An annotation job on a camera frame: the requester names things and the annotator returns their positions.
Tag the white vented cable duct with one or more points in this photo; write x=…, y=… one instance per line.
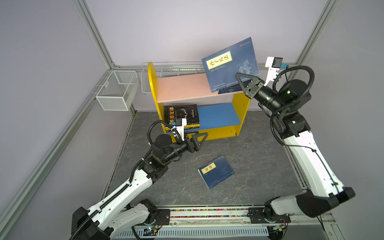
x=203, y=232

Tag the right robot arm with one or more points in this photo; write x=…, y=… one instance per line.
x=291, y=130

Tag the black yellow title book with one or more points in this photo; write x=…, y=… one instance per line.
x=190, y=112

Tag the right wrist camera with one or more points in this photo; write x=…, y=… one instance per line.
x=274, y=64

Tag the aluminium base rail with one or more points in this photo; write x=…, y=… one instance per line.
x=210, y=213

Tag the yellow bookshelf pink blue shelves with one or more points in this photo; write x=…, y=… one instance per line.
x=219, y=121

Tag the white wire rack basket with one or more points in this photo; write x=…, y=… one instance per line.
x=169, y=69

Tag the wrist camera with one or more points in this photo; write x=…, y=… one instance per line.
x=179, y=129
x=274, y=64

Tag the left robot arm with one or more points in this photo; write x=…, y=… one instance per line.
x=110, y=216

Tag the white mesh box basket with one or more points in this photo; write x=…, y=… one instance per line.
x=118, y=91

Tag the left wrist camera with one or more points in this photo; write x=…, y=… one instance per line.
x=179, y=129

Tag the navy book large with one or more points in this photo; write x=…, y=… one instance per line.
x=230, y=90

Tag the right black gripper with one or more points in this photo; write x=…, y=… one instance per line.
x=251, y=93

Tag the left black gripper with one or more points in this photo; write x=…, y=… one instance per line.
x=195, y=146

